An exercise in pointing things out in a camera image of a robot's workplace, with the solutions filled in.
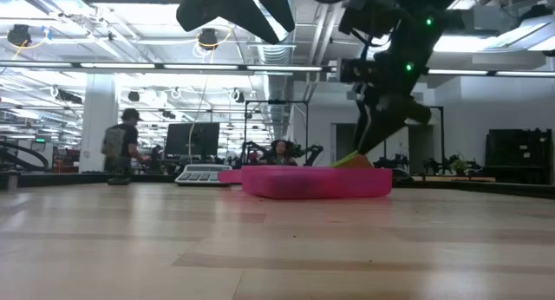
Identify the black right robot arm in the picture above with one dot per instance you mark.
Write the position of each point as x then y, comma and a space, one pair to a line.
412, 5

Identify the small background potted plant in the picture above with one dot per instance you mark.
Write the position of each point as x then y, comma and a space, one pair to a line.
459, 166

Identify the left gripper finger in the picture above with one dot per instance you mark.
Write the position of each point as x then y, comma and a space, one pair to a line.
277, 7
230, 7

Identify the silver ceiling duct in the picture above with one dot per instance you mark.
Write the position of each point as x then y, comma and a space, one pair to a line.
273, 57

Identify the black cabinet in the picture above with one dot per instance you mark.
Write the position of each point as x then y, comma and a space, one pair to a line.
518, 154

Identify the black bracket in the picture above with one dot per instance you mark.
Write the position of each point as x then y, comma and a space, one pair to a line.
120, 178

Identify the person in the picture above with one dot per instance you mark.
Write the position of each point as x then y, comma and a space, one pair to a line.
121, 139
279, 152
156, 152

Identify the black background rig frame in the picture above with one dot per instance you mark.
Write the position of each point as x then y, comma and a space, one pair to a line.
442, 135
277, 102

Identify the grey desk calculator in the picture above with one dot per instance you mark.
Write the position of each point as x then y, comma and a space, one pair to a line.
201, 175

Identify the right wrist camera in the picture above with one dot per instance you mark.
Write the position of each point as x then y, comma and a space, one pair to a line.
357, 70

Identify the green exit sign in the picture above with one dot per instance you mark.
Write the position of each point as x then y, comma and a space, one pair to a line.
40, 140

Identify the background black robot arm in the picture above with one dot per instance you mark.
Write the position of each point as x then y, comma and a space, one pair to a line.
251, 152
313, 154
438, 164

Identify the overhead light bar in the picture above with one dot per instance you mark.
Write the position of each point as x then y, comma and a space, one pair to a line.
217, 67

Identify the small grey block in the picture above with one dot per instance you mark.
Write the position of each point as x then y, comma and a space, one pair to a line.
8, 180

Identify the pink plastic pencil case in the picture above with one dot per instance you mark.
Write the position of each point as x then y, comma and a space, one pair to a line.
316, 183

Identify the black computer monitor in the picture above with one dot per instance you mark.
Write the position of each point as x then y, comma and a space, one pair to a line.
191, 139

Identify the background wooden table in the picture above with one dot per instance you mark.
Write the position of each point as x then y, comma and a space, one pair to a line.
455, 178

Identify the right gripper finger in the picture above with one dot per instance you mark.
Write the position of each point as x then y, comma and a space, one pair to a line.
361, 122
386, 126

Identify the green patterned white notepad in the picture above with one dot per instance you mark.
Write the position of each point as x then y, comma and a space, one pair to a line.
353, 161

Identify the white column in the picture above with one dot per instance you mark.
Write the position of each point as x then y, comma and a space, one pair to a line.
93, 122

